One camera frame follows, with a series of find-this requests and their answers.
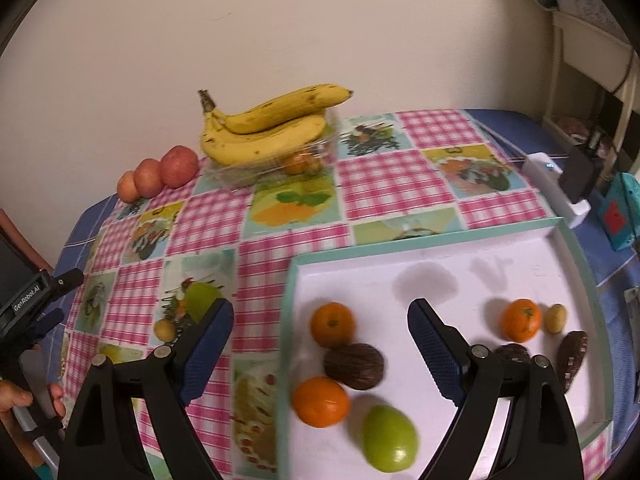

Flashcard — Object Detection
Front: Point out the yellow banana bunch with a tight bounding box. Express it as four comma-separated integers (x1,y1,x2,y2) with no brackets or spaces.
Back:
198,84,354,166

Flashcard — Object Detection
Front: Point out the white tray with teal rim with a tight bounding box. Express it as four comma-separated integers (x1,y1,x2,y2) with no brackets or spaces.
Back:
277,217,616,480

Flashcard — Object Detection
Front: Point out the pink checked printed tablecloth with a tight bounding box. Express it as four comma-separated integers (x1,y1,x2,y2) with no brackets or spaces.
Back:
57,108,616,480

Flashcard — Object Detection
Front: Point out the teal box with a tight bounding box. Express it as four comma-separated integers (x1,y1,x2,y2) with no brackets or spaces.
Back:
597,172,640,252

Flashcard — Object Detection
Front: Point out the dark brown scaly fruit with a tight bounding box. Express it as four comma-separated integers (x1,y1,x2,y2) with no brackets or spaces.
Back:
556,330,588,393
492,343,532,365

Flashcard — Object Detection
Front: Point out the red apple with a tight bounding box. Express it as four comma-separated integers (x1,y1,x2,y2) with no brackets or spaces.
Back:
117,171,141,204
132,158,166,198
160,145,200,190

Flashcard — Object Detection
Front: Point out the red-brown chair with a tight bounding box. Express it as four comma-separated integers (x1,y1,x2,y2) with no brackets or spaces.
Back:
0,208,53,273

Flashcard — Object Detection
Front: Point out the white power box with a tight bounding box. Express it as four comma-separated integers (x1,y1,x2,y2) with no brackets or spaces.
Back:
523,152,592,228

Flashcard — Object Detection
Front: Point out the white wooden frame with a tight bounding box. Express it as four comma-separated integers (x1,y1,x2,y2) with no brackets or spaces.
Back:
542,10,640,181

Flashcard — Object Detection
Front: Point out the black adapter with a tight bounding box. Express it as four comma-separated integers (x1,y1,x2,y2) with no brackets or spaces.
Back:
557,144,603,203

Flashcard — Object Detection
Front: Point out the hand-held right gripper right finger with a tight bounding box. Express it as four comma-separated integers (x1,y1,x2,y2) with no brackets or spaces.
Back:
407,298,586,480

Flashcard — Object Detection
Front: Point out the person's left hand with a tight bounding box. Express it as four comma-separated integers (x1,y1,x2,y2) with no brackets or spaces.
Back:
0,380,67,419

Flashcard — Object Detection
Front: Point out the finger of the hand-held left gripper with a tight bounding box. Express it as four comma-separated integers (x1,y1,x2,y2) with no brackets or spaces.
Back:
50,268,85,301
30,308,65,344

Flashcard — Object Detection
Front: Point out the clear plastic container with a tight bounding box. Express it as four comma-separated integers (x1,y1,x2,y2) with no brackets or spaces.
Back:
207,110,343,191

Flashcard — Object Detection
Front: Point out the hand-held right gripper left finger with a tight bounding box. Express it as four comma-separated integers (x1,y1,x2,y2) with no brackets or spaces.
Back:
57,297,236,480

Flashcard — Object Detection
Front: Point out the dark brown round fruit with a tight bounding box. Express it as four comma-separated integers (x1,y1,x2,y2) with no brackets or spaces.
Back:
323,343,386,391

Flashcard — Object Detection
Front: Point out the green oval fruit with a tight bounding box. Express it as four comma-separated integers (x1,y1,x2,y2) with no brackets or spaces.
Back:
361,405,418,473
182,282,224,322

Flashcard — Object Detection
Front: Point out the orange tangerine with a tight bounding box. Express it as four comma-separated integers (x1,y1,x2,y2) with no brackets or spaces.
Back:
282,150,326,176
501,298,542,343
310,302,357,349
292,376,351,429

